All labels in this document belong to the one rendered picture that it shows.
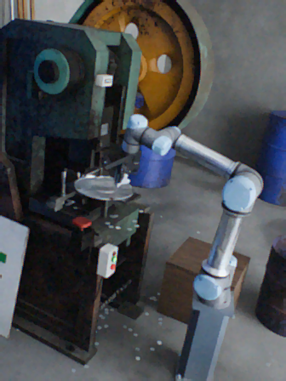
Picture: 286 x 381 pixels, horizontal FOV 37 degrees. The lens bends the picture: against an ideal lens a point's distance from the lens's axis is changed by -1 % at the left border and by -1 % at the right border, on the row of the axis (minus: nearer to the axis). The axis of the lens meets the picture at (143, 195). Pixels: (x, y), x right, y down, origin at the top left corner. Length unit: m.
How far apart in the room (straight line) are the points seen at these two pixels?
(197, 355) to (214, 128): 3.62
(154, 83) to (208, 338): 1.28
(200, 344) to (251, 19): 3.86
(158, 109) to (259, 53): 2.96
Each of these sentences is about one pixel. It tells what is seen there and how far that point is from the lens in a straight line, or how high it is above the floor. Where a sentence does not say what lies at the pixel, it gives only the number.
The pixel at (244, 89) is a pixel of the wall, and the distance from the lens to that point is 5.17.
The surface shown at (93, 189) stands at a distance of 2.08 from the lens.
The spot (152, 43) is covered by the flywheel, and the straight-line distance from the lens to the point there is 2.30.
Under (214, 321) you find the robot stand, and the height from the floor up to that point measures 0.38.
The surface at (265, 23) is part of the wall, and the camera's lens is 5.13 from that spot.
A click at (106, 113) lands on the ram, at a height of 1.14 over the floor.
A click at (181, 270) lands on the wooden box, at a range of 2.41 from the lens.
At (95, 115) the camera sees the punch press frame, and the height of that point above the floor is 1.16.
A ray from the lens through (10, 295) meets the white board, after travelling 2.26.
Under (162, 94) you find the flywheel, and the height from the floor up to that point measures 1.22.
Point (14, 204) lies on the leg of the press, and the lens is 2.15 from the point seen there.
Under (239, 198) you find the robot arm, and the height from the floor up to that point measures 1.03.
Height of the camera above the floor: 1.58
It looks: 22 degrees down
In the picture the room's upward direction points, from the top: 9 degrees clockwise
